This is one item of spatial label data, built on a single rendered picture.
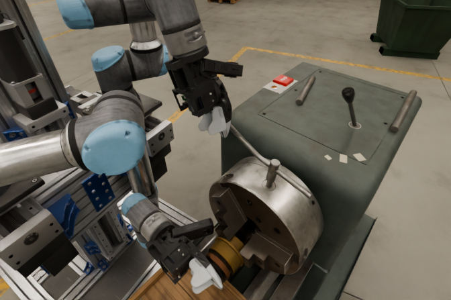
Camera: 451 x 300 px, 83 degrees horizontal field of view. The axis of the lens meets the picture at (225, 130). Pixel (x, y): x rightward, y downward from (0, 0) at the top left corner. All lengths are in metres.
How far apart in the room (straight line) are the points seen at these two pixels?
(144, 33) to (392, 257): 2.02
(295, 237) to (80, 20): 0.62
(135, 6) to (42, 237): 0.66
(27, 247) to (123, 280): 0.89
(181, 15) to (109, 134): 0.25
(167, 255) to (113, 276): 1.08
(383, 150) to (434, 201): 1.93
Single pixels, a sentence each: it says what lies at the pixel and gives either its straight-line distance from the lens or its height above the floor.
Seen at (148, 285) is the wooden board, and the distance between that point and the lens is 0.91.
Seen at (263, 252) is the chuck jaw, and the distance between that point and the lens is 0.69.
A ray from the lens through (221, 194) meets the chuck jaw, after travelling 0.67.
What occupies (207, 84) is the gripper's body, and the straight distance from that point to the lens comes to 0.50.
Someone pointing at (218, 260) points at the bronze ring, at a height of 1.12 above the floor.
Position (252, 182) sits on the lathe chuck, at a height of 1.24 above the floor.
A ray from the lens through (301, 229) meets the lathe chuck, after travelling 0.66.
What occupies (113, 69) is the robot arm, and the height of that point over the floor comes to 1.35.
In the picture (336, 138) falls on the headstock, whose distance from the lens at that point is 0.80.
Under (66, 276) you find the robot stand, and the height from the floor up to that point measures 0.21.
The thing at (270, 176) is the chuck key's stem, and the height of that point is 1.28.
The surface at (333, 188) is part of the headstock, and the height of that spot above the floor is 1.22.
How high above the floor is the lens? 1.73
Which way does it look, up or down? 39 degrees down
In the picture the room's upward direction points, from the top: straight up
